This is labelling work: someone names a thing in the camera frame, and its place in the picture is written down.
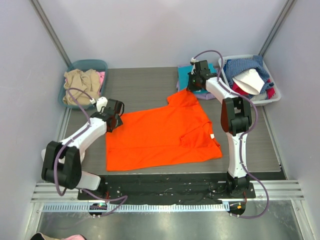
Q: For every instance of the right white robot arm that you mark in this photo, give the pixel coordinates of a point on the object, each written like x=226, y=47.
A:
x=235, y=120

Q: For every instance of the pink cloth at bottom edge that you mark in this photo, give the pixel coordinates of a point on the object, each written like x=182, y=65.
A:
x=41, y=236

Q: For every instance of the red garment in basket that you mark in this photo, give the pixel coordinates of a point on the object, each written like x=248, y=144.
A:
x=268, y=94

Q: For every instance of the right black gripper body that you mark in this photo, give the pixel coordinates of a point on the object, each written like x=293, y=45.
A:
x=190, y=85

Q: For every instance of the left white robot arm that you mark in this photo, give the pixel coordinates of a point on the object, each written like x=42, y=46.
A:
x=69, y=176

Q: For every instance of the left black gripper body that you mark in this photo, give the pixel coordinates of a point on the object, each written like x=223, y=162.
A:
x=116, y=122

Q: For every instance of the white slotted cable duct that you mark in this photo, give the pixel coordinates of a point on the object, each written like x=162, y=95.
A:
x=95, y=207

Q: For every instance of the orange t shirt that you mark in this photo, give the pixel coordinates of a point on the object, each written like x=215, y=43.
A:
x=178, y=133

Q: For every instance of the pink garment in basket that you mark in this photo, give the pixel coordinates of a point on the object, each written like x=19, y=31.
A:
x=101, y=80

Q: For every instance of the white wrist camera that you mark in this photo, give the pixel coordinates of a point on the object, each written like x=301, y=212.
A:
x=193, y=62
x=100, y=103

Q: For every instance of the white garment in basket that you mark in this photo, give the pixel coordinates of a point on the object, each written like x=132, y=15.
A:
x=249, y=81

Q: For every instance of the white plastic basket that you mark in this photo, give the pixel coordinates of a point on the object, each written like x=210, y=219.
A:
x=224, y=60

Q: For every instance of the beige crumpled shirt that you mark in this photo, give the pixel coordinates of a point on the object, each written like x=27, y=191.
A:
x=87, y=81

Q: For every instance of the folded teal t shirt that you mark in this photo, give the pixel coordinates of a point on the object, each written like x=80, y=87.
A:
x=183, y=76

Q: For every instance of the white mesh bag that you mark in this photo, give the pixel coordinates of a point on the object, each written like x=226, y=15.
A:
x=62, y=161

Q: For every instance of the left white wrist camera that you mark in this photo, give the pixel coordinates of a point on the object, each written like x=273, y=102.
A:
x=100, y=103

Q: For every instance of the blue checkered garment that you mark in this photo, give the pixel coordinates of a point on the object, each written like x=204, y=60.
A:
x=235, y=66

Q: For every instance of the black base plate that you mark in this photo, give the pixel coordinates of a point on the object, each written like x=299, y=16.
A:
x=171, y=189

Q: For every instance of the folded lavender t shirt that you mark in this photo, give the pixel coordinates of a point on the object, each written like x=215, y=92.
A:
x=203, y=95

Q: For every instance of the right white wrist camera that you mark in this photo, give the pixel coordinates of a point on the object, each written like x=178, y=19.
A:
x=193, y=62

